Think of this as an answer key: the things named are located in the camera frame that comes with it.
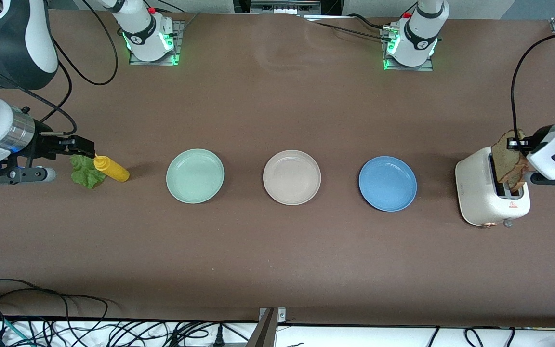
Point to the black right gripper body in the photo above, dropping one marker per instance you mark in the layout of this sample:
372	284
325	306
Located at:
45	143

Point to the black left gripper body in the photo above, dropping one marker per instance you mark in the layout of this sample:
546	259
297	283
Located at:
541	135

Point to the brown bread slice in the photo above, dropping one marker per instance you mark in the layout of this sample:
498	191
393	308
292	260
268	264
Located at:
504	159
518	184

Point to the green lettuce leaf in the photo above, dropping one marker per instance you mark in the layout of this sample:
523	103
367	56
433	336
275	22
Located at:
85	176

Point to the yellow mustard squeeze bottle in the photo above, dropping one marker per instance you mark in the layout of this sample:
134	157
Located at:
113	171

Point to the pale green plate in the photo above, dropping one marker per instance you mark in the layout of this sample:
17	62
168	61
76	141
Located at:
195	176

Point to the blue plate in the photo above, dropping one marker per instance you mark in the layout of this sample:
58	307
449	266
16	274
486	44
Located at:
388	183

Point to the beige plate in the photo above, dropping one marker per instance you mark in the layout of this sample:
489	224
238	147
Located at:
292	177

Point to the white two-slot toaster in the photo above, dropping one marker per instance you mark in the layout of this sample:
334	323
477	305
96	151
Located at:
475	193

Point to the black power plug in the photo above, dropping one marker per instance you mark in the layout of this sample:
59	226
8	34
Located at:
218	335

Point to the grey metal device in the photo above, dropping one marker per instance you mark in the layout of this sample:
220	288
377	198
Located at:
284	7

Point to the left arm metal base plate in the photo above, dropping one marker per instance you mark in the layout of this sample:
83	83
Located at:
410	68

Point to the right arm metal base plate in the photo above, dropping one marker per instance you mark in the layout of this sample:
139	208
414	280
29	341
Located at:
179	43

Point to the grey metal table bracket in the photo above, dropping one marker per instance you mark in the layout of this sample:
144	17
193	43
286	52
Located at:
271	315

